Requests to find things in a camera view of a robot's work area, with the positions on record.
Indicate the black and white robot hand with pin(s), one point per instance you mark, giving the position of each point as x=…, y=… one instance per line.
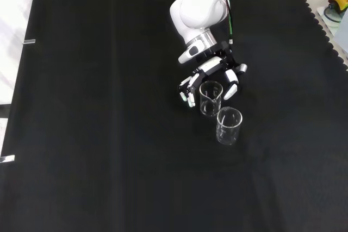
x=210, y=65

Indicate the clear glass beaker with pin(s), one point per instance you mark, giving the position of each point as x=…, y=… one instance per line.
x=211, y=105
x=228, y=131

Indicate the black bench cloth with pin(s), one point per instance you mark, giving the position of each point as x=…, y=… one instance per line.
x=108, y=107

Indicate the pale board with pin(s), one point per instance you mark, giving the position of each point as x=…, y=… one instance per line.
x=327, y=27

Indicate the pale grey box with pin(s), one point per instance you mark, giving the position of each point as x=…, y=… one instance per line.
x=342, y=33

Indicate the grey tape strip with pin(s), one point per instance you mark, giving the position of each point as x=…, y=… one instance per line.
x=29, y=41
x=7, y=158

